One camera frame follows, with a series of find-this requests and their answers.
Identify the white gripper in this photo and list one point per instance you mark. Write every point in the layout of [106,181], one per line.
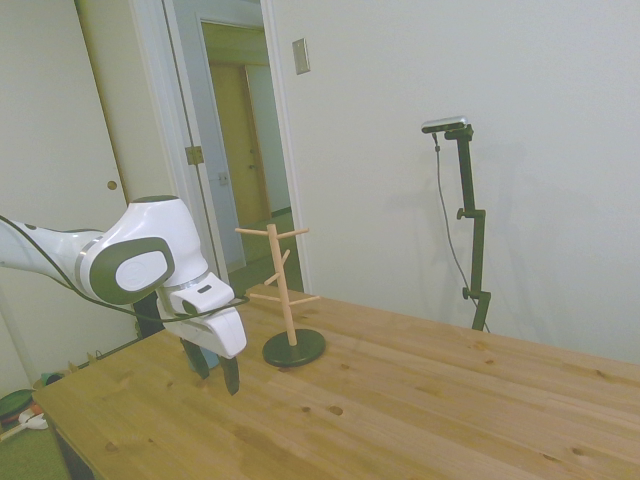
[227,335]

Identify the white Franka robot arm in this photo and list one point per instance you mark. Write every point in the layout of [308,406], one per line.
[145,235]

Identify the wooden mug tree black base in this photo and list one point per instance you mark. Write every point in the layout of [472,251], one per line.
[281,280]

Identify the black box on floor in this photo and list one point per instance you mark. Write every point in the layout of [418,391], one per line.
[149,320]

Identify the brown cardboard floor box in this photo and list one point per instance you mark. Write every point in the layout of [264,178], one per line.
[52,377]

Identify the white floor item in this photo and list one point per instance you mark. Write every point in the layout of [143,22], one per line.
[35,421]

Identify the green round floor item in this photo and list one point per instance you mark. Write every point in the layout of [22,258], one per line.
[14,404]

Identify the brass door hinge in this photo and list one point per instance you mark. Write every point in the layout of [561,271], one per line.
[194,155]

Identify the wooden hallway door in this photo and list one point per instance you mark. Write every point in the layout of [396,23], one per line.
[245,150]

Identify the white open door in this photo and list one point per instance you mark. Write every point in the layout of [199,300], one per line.
[210,125]

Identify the black camera stand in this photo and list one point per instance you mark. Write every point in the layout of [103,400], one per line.
[469,190]

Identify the grey wall switch plate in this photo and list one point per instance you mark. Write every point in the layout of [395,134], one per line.
[301,56]

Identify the grey camera on stand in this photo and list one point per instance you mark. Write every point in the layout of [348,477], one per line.
[445,123]

